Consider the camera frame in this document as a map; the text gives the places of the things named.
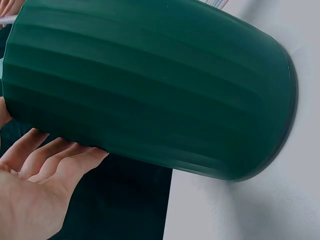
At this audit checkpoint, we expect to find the person's left hand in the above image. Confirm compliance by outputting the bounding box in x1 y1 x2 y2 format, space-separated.
0 96 110 240

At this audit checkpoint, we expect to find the white stick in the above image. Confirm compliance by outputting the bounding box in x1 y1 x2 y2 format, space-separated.
0 14 19 26

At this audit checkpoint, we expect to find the dark green ribbed vase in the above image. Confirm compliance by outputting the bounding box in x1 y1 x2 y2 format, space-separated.
1 0 300 182

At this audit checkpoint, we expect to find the person's right hand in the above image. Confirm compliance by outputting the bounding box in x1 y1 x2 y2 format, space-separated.
0 0 20 17

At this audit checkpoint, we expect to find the pastel striped object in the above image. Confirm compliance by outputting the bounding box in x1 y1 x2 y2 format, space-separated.
204 0 229 7

